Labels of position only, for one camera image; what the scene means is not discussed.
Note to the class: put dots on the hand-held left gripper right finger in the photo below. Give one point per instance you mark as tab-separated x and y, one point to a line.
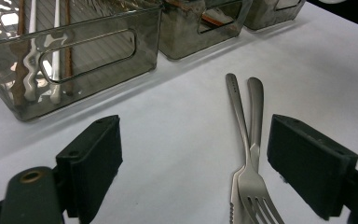
307	165

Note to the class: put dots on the silver forks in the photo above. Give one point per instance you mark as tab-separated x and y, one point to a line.
256	109

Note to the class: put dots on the steel fork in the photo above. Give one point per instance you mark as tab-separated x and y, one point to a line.
235	99

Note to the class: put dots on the white chopstick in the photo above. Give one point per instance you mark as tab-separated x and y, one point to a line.
56	62
31	74

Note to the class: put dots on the brown wooden chopstick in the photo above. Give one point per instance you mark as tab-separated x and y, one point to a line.
67	46
21	71

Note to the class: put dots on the transparent grey plastic bin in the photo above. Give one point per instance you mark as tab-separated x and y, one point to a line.
105	71
180	37
261	15

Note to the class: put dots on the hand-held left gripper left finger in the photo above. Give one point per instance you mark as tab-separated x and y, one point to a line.
90	161

